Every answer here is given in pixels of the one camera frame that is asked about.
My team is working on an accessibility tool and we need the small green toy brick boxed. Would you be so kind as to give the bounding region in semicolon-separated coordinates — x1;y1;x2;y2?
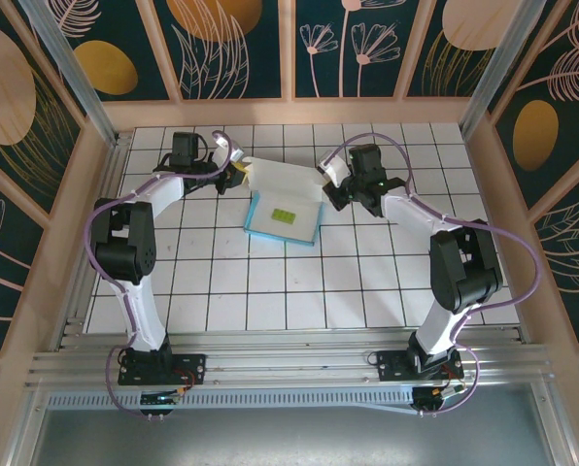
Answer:
269;207;298;226

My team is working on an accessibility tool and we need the teal and white paper box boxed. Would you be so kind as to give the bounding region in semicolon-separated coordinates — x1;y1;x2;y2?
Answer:
244;155;326;248

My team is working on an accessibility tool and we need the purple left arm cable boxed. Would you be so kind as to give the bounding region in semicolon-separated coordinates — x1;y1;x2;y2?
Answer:
85;129;237;419

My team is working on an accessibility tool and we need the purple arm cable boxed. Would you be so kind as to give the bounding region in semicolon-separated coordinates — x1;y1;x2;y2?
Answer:
325;133;543;417
85;129;237;419

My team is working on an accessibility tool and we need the aluminium side rail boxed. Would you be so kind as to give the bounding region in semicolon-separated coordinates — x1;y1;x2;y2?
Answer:
51;133;135;350

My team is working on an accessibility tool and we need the aluminium corner post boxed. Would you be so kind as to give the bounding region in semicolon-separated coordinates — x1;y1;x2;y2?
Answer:
17;0;123;147
458;0;549;142

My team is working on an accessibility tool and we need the aluminium mounting rail frame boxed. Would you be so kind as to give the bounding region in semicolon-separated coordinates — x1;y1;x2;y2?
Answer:
24;323;561;392

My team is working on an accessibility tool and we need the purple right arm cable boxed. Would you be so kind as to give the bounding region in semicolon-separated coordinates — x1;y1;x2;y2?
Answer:
325;133;543;417

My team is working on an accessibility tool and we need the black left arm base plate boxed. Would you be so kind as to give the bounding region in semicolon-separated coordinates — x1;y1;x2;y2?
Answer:
118;352;208;387

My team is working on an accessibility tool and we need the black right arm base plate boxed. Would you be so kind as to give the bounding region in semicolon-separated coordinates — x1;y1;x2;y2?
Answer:
375;349;464;383

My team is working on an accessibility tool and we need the grey slotted cable duct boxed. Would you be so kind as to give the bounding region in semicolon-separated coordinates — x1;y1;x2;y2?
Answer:
46;390;420;416

